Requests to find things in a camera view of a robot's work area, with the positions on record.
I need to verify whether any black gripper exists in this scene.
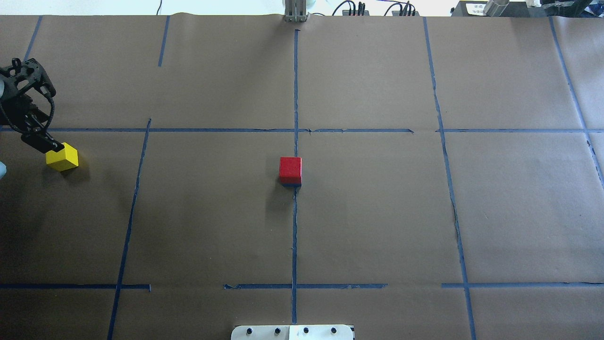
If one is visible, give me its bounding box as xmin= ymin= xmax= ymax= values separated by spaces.
xmin=1 ymin=94 xmax=65 ymax=153

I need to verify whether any yellow wooden block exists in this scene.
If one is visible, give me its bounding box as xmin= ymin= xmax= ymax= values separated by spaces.
xmin=45 ymin=142 xmax=79 ymax=172

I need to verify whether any red wooden block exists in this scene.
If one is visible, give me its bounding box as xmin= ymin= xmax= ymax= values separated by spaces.
xmin=278 ymin=157 xmax=302 ymax=183

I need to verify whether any white camera post base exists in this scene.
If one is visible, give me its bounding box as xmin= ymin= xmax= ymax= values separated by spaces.
xmin=230 ymin=323 xmax=355 ymax=340

